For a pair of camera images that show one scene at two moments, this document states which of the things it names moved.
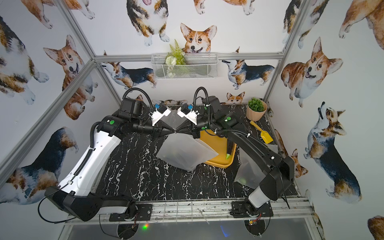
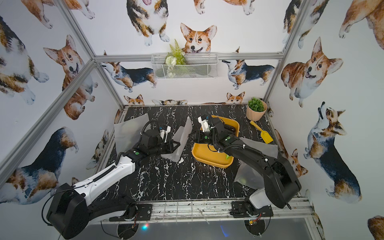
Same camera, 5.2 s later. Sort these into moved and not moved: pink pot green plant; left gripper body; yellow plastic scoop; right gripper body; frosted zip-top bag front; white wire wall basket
Moved: right gripper body; left gripper body
Not moved: yellow plastic scoop; pink pot green plant; frosted zip-top bag front; white wire wall basket
